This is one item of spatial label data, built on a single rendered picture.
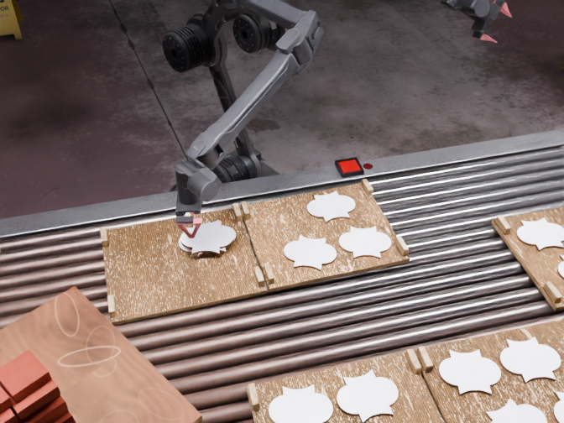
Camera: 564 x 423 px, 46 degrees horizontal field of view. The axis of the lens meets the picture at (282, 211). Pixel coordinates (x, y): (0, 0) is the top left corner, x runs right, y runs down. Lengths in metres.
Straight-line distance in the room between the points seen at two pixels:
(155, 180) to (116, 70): 1.23
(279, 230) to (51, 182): 2.06
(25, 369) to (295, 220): 1.00
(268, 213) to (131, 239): 0.41
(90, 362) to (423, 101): 3.18
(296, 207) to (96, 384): 0.83
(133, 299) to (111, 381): 0.34
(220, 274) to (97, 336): 0.40
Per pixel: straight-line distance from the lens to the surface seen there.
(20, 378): 1.25
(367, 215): 2.01
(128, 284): 1.85
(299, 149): 3.82
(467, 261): 1.96
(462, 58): 4.87
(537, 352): 1.76
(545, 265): 1.99
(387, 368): 1.65
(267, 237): 1.93
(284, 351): 1.70
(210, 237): 1.89
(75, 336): 1.63
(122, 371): 1.54
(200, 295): 1.79
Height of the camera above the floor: 2.28
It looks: 42 degrees down
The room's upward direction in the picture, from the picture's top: straight up
